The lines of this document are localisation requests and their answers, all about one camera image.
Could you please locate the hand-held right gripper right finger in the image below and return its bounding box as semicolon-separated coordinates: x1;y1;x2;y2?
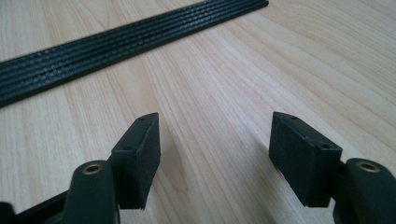
268;111;344;209

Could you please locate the black ribbed strip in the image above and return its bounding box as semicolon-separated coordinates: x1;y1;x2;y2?
0;0;270;108

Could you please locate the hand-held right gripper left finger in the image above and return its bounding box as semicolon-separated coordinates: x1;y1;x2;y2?
108;112;162;211

